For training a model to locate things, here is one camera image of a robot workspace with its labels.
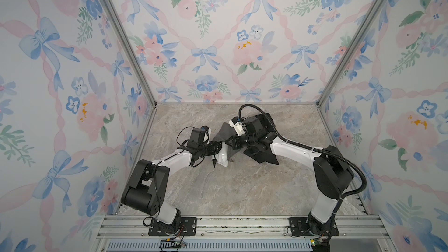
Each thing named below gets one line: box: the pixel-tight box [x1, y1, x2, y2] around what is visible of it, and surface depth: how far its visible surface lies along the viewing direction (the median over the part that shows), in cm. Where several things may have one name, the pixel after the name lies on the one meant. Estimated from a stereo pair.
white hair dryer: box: [217, 141, 229, 167], surface depth 91 cm
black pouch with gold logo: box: [243, 141, 279, 166], surface depth 67 cm
